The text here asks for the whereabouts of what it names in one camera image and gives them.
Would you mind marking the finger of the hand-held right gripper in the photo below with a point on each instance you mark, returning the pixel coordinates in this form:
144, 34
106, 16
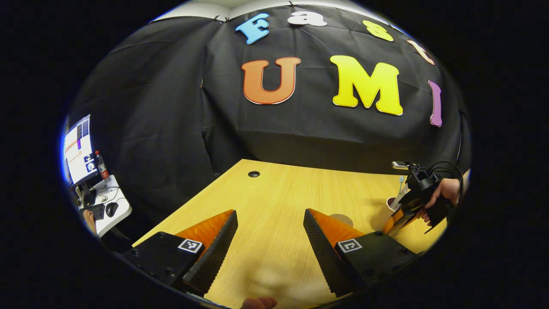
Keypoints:
396, 219

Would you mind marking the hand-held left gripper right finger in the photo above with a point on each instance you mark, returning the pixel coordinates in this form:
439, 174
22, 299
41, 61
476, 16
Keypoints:
319, 249

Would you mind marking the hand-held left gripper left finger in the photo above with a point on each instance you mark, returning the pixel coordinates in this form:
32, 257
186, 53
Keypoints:
221, 249

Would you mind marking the beige cup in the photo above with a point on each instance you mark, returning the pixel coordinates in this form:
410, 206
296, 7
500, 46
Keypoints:
379, 219

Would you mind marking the white toothpaste tube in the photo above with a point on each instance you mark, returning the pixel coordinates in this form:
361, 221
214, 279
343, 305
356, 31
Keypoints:
399, 196

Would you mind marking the round brown coaster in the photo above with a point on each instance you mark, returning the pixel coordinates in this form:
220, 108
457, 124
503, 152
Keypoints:
343, 219

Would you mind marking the wooden desktop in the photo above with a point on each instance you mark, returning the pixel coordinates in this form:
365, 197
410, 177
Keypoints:
274, 201

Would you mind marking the black computer mouse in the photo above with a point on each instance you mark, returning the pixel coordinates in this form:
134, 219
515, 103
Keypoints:
112, 209

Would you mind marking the black keyboard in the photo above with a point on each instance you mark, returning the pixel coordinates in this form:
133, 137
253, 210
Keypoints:
97, 211

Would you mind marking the red drink bottle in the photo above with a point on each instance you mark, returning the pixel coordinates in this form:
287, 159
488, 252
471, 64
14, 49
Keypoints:
101, 165

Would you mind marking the black backdrop cloth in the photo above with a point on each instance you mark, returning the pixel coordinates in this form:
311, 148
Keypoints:
171, 107

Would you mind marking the computer monitor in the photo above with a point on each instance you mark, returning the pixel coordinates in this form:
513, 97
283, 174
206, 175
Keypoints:
77, 150

